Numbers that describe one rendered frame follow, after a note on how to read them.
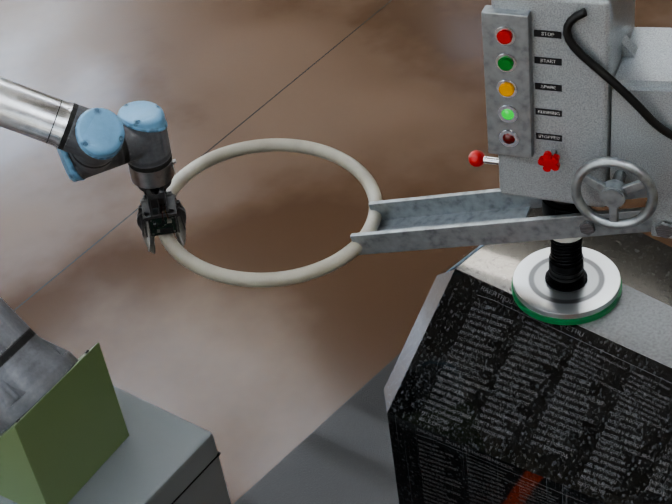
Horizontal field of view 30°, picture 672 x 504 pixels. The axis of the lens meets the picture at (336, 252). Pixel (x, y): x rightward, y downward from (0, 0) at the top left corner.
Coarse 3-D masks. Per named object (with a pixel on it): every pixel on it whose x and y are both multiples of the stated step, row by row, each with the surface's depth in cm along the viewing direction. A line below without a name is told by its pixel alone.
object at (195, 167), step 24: (240, 144) 286; (264, 144) 286; (288, 144) 286; (312, 144) 285; (192, 168) 280; (360, 168) 278; (168, 240) 261; (192, 264) 256; (312, 264) 254; (336, 264) 255
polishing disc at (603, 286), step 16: (528, 256) 259; (544, 256) 258; (592, 256) 256; (528, 272) 255; (544, 272) 254; (592, 272) 253; (608, 272) 252; (528, 288) 251; (544, 288) 251; (592, 288) 249; (608, 288) 248; (528, 304) 248; (544, 304) 247; (560, 304) 246; (576, 304) 246; (592, 304) 245; (608, 304) 246
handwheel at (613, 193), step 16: (592, 160) 212; (608, 160) 211; (624, 160) 210; (576, 176) 215; (592, 176) 215; (624, 176) 218; (640, 176) 210; (576, 192) 217; (608, 192) 214; (624, 192) 214; (656, 192) 211; (608, 224) 219; (624, 224) 218; (640, 224) 217
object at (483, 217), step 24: (480, 192) 253; (384, 216) 266; (408, 216) 264; (432, 216) 261; (456, 216) 257; (480, 216) 254; (504, 216) 251; (552, 216) 236; (576, 216) 233; (624, 216) 229; (360, 240) 258; (384, 240) 255; (408, 240) 253; (432, 240) 251; (456, 240) 248; (480, 240) 246; (504, 240) 244; (528, 240) 241
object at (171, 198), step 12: (156, 192) 258; (168, 192) 264; (144, 204) 261; (156, 204) 259; (168, 204) 261; (144, 216) 258; (156, 216) 258; (168, 216) 258; (156, 228) 261; (168, 228) 261
